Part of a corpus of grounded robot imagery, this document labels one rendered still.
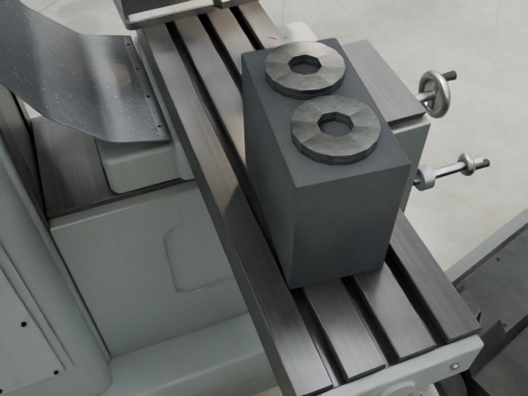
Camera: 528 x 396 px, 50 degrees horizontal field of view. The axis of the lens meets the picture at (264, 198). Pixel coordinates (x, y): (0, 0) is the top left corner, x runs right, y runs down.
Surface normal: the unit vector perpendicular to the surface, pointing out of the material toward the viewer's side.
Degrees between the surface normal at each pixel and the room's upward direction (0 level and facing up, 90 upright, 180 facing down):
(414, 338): 0
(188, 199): 90
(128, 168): 90
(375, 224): 90
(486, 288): 0
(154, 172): 90
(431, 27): 0
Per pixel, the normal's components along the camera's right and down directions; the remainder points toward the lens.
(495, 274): 0.00, -0.64
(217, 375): 0.33, 0.42
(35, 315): 0.36, 0.70
